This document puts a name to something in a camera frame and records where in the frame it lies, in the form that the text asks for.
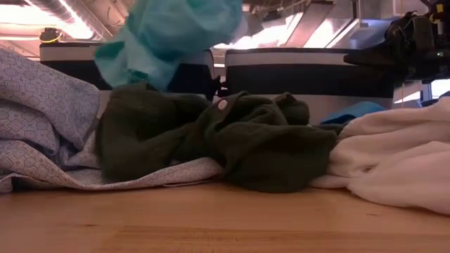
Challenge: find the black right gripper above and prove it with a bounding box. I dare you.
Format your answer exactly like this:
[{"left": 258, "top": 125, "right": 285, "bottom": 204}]
[{"left": 343, "top": 19, "right": 450, "bottom": 82}]

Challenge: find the white fleece cloth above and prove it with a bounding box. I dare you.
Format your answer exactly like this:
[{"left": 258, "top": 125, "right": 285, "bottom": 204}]
[{"left": 311, "top": 96, "right": 450, "bottom": 216}]

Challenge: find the dark green garment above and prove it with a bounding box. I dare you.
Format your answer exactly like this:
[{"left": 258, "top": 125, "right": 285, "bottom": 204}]
[{"left": 94, "top": 82, "right": 347, "bottom": 194}]

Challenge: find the teal garment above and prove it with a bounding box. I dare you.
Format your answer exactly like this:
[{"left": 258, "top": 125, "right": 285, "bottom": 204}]
[{"left": 94, "top": 0, "right": 244, "bottom": 93}]

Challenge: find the light blue patterned cloth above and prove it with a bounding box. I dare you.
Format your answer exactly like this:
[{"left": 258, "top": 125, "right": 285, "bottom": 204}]
[{"left": 0, "top": 47, "right": 224, "bottom": 194}]

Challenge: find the grey ceiling beam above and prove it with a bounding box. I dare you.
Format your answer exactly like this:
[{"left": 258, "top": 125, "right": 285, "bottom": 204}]
[{"left": 284, "top": 0, "right": 359, "bottom": 48}]

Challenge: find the navy white striped fabric bin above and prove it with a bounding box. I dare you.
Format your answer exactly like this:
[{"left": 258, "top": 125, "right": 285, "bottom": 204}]
[
  {"left": 224, "top": 47, "right": 397, "bottom": 126},
  {"left": 39, "top": 41, "right": 221, "bottom": 119}
]

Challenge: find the yellow black ceiling object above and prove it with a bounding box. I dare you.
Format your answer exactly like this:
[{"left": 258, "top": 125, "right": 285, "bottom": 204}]
[{"left": 39, "top": 27, "right": 64, "bottom": 44}]

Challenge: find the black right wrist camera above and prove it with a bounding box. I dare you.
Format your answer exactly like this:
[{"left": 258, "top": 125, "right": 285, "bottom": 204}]
[{"left": 385, "top": 12, "right": 437, "bottom": 53}]

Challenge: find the long ribbed ceiling duct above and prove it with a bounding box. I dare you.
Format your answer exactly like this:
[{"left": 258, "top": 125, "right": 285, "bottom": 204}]
[{"left": 30, "top": 0, "right": 110, "bottom": 41}]

